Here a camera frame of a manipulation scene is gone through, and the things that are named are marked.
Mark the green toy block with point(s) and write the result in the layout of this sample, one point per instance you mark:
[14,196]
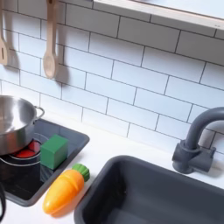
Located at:
[54,151]

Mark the orange toy carrot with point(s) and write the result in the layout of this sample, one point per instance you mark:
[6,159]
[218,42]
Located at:
[62,189]

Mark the wooden spoon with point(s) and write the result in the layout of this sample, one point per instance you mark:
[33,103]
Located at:
[51,64]

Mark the dark grey toy tap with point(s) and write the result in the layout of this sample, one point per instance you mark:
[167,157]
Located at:
[189,157]

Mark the dark grey toy sink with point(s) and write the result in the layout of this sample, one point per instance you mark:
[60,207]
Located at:
[145,198]

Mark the light wooden shelf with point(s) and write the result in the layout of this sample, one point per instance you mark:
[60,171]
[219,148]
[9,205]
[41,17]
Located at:
[163,13]

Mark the black toy stove hob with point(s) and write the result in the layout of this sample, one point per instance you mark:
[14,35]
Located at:
[23,186]

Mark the wooden slotted spatula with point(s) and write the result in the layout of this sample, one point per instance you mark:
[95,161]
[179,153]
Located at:
[3,52]

